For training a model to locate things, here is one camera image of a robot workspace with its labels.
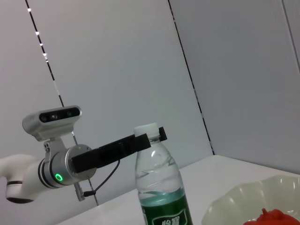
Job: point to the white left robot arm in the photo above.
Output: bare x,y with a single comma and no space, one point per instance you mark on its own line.
30,173

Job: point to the orange fruit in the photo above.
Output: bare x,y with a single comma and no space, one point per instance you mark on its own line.
274,218

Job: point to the pale green glass fruit plate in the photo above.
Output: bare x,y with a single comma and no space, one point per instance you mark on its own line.
234,199

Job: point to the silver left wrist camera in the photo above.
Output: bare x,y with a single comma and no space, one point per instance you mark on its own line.
51,122

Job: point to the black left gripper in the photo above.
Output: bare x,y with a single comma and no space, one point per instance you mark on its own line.
93,157

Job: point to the clear plastic water bottle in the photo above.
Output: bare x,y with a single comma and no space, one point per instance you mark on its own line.
159,178

